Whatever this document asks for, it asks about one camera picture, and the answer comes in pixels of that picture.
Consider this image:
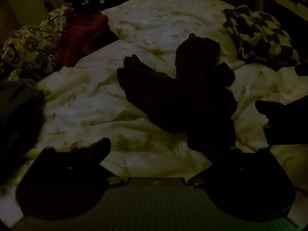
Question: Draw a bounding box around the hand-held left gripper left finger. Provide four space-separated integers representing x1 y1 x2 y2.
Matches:
69 137 111 171

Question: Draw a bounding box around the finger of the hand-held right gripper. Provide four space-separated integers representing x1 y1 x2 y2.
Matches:
255 100 285 117
263 123 276 145

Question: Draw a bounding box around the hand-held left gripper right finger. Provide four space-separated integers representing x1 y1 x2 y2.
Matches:
203 146 272 174

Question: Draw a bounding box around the dark brown small garment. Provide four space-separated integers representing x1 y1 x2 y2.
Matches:
117 33 239 160

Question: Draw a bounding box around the black and white checkered cloth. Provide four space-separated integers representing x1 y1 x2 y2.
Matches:
223 5 300 71

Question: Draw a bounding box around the dark green cloth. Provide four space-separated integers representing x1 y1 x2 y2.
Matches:
0 80 46 181

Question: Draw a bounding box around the red cloth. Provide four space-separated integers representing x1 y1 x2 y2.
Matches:
52 13 118 69

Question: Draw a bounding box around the cartoon printed cloth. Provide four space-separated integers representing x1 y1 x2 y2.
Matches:
1 3 74 80

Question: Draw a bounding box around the white floral blanket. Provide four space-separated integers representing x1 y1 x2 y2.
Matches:
0 0 308 227

